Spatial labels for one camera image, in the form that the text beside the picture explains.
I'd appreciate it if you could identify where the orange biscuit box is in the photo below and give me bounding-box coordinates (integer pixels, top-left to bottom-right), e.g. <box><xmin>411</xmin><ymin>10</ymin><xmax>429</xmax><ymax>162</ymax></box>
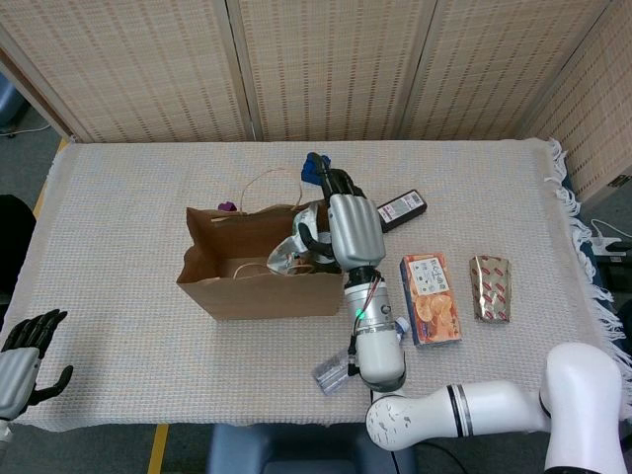
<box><xmin>398</xmin><ymin>252</ymin><xmax>464</xmax><ymax>350</ymax></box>

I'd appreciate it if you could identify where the white power strip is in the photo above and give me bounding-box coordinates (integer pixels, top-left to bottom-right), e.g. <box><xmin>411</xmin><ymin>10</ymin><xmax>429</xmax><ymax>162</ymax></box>
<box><xmin>590</xmin><ymin>219</ymin><xmax>626</xmax><ymax>256</ymax></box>

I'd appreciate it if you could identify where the white woven tablecloth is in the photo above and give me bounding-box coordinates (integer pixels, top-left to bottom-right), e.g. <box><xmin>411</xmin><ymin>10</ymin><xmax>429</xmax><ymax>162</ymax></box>
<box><xmin>0</xmin><ymin>136</ymin><xmax>632</xmax><ymax>434</ymax></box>

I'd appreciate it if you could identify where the blue barrel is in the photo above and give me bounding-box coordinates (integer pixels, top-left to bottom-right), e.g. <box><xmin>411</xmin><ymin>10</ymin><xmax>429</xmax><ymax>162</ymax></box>
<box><xmin>0</xmin><ymin>72</ymin><xmax>26</xmax><ymax>130</ymax></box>

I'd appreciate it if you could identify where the gold foil snack packet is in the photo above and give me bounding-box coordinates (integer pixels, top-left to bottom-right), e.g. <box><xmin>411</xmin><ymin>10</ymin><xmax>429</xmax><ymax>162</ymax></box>
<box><xmin>468</xmin><ymin>254</ymin><xmax>514</xmax><ymax>325</ymax></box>

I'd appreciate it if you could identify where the brown paper bag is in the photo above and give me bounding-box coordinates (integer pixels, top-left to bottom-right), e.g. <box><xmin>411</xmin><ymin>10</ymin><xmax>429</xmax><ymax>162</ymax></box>
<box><xmin>176</xmin><ymin>167</ymin><xmax>346</xmax><ymax>322</ymax></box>

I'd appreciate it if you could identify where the black chair back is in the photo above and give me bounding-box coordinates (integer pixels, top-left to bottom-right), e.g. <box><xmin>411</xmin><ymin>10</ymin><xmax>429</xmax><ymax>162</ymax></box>
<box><xmin>0</xmin><ymin>194</ymin><xmax>37</xmax><ymax>297</ymax></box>

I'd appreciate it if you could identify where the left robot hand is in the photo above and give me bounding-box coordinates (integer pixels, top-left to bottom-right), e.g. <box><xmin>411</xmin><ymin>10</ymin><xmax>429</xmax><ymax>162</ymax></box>
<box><xmin>0</xmin><ymin>309</ymin><xmax>74</xmax><ymax>421</ymax></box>

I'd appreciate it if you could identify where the blue padded seat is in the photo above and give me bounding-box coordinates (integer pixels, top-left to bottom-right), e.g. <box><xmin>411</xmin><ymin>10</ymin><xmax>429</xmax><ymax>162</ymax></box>
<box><xmin>205</xmin><ymin>423</ymin><xmax>416</xmax><ymax>474</ymax></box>

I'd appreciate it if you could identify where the blue building block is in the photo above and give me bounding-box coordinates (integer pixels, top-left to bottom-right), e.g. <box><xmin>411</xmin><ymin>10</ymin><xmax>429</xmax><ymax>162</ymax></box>
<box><xmin>299</xmin><ymin>151</ymin><xmax>331</xmax><ymax>185</ymax></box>

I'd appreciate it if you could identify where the woven folding screen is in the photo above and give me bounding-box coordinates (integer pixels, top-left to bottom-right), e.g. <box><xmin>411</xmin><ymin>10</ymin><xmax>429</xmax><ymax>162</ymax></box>
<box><xmin>0</xmin><ymin>0</ymin><xmax>632</xmax><ymax>198</ymax></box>

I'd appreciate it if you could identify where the silver snack pouch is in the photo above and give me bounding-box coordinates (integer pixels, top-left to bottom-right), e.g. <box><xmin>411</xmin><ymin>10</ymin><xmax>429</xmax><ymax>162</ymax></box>
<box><xmin>266</xmin><ymin>202</ymin><xmax>342</xmax><ymax>276</ymax></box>

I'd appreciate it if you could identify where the clear plastic water bottle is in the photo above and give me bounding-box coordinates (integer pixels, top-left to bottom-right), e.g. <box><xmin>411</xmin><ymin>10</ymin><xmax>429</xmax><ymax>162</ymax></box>
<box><xmin>312</xmin><ymin>315</ymin><xmax>411</xmax><ymax>396</ymax></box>

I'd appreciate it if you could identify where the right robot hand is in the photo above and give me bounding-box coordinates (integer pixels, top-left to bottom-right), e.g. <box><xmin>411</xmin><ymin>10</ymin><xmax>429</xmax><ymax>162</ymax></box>
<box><xmin>297</xmin><ymin>153</ymin><xmax>387</xmax><ymax>272</ymax></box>

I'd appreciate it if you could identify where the dark brown medicine bottle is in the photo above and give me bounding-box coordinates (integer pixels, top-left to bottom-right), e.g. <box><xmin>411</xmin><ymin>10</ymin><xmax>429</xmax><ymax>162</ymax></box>
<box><xmin>377</xmin><ymin>191</ymin><xmax>429</xmax><ymax>233</ymax></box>

